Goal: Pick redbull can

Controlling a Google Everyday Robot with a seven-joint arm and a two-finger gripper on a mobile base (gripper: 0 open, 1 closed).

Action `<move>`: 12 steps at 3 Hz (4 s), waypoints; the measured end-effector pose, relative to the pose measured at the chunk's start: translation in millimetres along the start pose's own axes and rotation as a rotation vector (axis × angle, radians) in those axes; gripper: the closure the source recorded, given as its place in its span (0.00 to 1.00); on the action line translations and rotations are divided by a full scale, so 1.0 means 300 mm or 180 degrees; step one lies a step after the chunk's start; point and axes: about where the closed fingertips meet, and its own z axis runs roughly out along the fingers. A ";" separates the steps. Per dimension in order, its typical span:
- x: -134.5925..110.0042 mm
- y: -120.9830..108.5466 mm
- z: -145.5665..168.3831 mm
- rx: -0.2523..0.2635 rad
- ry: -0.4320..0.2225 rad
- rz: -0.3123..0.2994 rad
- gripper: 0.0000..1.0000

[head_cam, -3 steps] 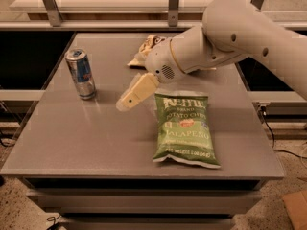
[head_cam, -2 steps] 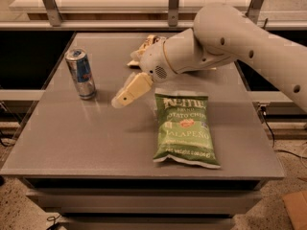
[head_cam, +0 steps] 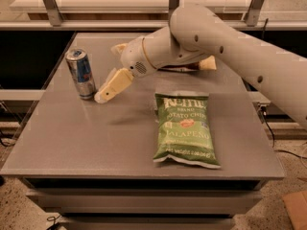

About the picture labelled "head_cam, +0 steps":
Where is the white rounded gripper body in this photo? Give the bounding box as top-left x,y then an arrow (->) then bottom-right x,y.
120,36 -> 156,78

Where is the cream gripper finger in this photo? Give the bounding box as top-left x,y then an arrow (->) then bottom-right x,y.
94,68 -> 134,104
111,43 -> 127,56

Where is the blue silver Red Bull can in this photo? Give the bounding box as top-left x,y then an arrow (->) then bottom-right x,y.
65,48 -> 96,100

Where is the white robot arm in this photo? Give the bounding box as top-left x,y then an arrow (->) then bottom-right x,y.
94,5 -> 307,128

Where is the brown Stacy's chips bag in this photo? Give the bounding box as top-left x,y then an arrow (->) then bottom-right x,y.
162,56 -> 217,72

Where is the green Kettle jalapeno chips bag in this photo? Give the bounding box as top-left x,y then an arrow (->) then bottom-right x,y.
153,92 -> 221,169

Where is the grey table with drawers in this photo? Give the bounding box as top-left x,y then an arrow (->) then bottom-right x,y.
0,32 -> 286,230

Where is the cardboard box corner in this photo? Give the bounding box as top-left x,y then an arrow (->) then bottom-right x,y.
283,191 -> 307,230

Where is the metal shelf frame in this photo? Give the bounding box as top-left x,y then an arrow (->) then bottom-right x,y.
0,0 -> 307,31

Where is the black cable on floor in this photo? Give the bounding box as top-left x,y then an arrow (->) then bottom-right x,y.
255,17 -> 307,160

